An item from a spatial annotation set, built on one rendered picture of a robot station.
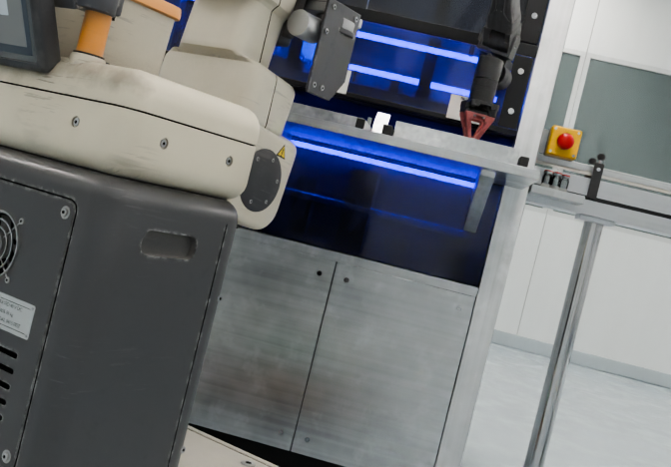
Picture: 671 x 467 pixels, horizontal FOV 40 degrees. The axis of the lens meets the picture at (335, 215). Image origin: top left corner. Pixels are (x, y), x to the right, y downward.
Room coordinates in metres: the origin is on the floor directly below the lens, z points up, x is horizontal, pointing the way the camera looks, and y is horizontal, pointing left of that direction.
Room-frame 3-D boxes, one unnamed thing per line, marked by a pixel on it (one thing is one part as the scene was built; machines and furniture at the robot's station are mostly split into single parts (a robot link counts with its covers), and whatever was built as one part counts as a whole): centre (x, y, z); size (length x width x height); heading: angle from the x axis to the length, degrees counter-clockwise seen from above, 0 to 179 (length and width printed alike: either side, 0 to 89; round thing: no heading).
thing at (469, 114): (2.07, -0.26, 0.96); 0.07 x 0.07 x 0.09; 8
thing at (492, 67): (2.08, -0.26, 1.10); 0.07 x 0.06 x 0.07; 154
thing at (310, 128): (2.10, -0.06, 0.87); 0.70 x 0.48 x 0.02; 83
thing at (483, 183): (2.06, -0.31, 0.79); 0.34 x 0.03 x 0.13; 173
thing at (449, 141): (2.04, -0.23, 0.90); 0.34 x 0.26 x 0.04; 173
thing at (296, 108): (2.19, 0.10, 0.90); 0.34 x 0.26 x 0.04; 173
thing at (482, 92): (2.07, -0.26, 1.04); 0.10 x 0.07 x 0.07; 8
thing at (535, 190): (2.28, -0.52, 0.87); 0.14 x 0.13 x 0.02; 173
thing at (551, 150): (2.24, -0.50, 0.99); 0.08 x 0.07 x 0.07; 173
